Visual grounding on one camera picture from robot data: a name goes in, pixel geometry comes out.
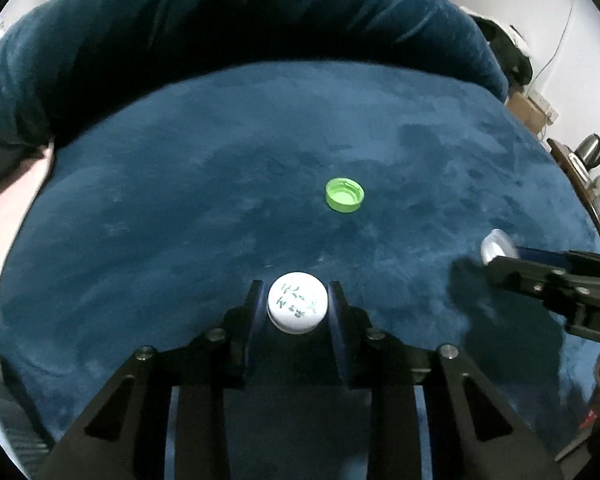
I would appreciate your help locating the steel kettle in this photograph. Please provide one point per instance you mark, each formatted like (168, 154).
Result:
(591, 151)

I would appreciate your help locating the plain white bottle cap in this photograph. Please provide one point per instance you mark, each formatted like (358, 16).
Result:
(496, 247)

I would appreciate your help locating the cardboard box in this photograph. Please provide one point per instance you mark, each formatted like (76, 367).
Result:
(527, 111)

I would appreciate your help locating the pink cloth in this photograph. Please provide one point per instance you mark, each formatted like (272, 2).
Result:
(5, 220)

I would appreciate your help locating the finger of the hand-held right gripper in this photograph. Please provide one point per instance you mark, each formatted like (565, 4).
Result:
(517, 272)
(542, 256)

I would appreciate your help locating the wooden side table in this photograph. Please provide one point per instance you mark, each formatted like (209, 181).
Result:
(587, 195)

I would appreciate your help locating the dark clothes heap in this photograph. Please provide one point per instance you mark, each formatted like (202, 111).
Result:
(510, 55)

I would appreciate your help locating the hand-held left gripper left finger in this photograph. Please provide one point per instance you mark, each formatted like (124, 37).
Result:
(254, 320)

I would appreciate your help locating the dark blue rolled quilt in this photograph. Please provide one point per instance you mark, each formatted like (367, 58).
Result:
(205, 25)

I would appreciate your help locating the white printed bottle cap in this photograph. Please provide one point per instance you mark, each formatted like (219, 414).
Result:
(296, 301)

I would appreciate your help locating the green open screw cap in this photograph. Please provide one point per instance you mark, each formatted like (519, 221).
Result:
(345, 195)

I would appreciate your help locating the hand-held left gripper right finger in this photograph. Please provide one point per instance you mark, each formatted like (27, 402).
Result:
(337, 320)

